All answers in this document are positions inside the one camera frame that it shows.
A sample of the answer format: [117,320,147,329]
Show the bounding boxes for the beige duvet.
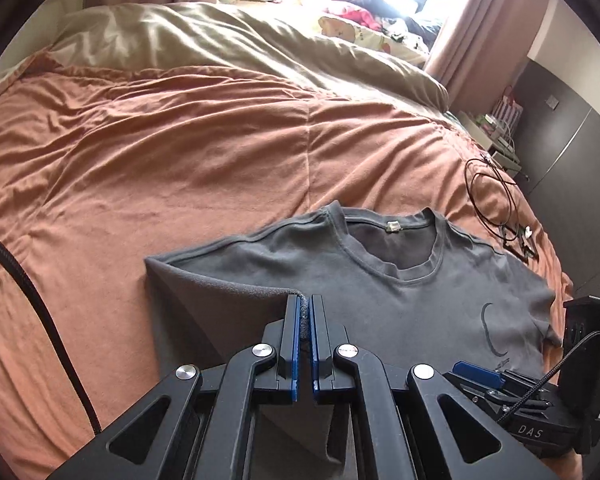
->
[0,2,451,111]

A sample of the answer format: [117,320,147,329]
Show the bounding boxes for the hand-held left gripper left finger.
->
[45,294,301,480]

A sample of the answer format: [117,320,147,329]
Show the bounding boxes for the orange fleece blanket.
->
[0,2,573,480]

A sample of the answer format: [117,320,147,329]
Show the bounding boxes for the cartoon print pillow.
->
[317,12,431,66]

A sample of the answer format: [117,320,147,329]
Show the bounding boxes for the dark wardrobe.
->
[510,57,600,286]

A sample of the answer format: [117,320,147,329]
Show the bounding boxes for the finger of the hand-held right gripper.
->
[442,372,553,413]
[452,360,533,396]

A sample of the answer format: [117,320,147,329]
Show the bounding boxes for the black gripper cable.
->
[497,330,600,423]

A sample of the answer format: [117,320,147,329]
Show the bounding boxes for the black wire frames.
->
[500,222,538,261]

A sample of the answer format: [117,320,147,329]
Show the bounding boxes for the grey t-shirt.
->
[144,200,558,466]

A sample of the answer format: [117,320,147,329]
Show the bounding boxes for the black braided cable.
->
[0,224,103,436]

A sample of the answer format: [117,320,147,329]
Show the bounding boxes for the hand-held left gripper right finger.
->
[310,294,561,480]

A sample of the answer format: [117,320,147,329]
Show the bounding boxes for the thin black coiled cable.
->
[464,157,518,241]

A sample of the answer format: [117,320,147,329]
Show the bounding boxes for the white nightstand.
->
[455,110,523,176]

